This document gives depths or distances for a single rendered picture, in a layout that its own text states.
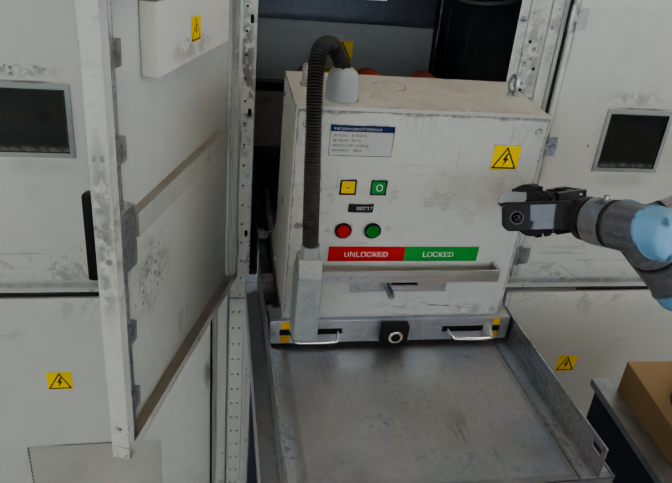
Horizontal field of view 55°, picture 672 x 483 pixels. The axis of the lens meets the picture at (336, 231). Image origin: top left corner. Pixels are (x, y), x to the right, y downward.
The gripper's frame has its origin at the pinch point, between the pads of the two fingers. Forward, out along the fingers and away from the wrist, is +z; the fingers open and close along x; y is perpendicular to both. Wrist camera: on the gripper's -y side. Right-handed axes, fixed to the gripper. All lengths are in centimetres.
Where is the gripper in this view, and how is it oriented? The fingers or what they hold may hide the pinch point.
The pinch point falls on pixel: (500, 203)
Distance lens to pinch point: 124.1
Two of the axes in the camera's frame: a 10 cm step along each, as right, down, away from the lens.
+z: -4.2, -1.7, 8.9
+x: -0.5, -9.8, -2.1
